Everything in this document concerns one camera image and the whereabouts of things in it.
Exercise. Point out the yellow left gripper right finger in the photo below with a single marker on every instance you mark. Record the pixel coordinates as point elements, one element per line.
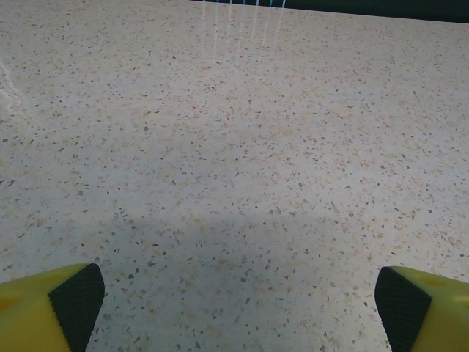
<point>432,315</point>

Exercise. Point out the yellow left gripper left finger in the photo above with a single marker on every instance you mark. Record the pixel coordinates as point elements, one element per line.
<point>33,315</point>

